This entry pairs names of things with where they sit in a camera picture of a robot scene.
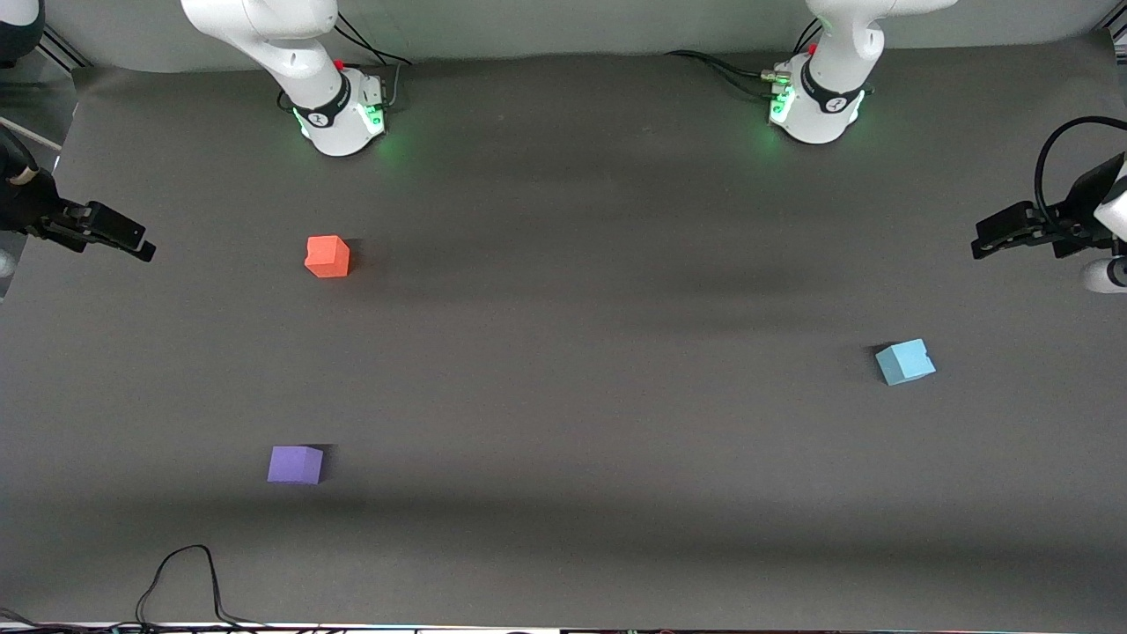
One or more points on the light blue block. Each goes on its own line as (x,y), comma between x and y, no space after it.
(905,363)

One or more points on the orange block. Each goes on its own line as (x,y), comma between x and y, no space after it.
(327,257)

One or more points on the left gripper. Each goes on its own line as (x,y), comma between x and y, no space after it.
(1079,210)

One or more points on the dark aluminium frame rail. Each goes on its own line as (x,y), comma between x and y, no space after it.
(66,53)

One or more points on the white rod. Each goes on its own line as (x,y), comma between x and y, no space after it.
(35,136)

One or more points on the dark grey table mat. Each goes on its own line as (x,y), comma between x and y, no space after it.
(563,423)

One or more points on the purple block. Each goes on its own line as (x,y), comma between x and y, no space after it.
(295,465)

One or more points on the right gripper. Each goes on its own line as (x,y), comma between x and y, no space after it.
(26,210)

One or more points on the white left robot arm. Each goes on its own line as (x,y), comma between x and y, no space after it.
(836,114)

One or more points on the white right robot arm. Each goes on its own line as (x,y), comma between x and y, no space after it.
(264,26)

